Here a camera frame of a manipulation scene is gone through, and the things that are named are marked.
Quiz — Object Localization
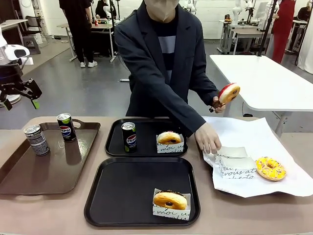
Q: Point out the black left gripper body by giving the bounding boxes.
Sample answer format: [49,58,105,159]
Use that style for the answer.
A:
[0,64,25,97]

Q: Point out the black Pepsi can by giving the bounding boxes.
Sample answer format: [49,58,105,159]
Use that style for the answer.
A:
[56,113,77,143]
[121,121,138,154]

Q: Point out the glazed donut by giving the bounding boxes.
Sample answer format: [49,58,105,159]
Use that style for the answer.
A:
[156,133,184,154]

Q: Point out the chocolate frosted donut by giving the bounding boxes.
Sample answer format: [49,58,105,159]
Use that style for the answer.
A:
[153,188,188,211]

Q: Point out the black serving tongs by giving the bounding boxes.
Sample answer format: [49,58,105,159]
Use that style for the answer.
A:
[209,90,239,113]

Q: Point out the red frosted donut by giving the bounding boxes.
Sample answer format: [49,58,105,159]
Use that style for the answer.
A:
[218,82,241,105]

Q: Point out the person's left forearm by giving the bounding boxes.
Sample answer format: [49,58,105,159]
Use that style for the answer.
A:
[188,73,220,106]

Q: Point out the person's right forearm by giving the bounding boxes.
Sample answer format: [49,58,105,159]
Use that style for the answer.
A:
[156,80,207,138]

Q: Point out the person's right hand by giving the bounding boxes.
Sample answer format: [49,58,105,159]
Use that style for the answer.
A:
[195,122,223,155]

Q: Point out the person's left hand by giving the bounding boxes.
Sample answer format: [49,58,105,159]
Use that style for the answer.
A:
[212,96,227,114]

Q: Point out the grey plastic stool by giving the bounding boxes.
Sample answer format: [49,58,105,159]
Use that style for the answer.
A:
[22,35,42,55]

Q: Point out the black can with white print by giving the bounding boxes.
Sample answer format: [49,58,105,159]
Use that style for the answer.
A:
[23,124,50,157]

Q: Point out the black office chair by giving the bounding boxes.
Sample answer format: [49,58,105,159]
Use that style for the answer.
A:
[19,16,44,36]

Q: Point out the standing person in black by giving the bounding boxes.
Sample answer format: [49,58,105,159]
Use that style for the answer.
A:
[58,0,98,69]

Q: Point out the grey desk with white legs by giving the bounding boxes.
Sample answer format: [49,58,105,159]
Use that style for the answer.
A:
[57,23,115,63]

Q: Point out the seated person in black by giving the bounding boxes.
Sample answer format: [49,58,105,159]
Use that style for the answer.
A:
[95,0,111,19]

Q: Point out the person's torso in dark jacket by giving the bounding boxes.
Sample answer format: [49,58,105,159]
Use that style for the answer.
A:
[114,0,221,138]

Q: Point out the small black plastic tray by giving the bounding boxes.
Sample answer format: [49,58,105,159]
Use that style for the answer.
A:
[105,117,188,157]

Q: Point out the large black plastic tray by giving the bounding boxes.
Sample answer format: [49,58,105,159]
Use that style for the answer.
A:
[84,156,201,227]

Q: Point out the beige face mask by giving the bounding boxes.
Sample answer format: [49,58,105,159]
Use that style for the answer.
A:
[143,0,180,23]

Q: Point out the grey workbench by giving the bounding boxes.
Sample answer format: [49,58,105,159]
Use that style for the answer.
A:
[219,19,272,56]

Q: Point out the white printed paper sheet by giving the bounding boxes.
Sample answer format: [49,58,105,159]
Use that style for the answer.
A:
[201,116,313,198]

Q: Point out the large white table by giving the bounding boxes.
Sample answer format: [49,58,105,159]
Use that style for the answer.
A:
[209,54,313,138]

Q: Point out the black stand pole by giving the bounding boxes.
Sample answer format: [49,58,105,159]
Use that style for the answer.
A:
[256,0,279,57]

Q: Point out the person in red apron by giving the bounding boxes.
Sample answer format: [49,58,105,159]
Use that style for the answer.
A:
[270,0,295,64]

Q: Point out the yellow sprinkled donut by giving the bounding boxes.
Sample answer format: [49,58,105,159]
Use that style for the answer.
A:
[255,156,287,182]

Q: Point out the white curtain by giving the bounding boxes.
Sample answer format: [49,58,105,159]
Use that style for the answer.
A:
[298,24,313,74]

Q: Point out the seated person in dark top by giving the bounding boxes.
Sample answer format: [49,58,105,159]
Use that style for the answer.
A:
[290,6,313,53]

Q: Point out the brown plastic tray with handles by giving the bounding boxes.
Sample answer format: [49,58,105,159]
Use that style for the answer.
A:
[0,121,101,196]

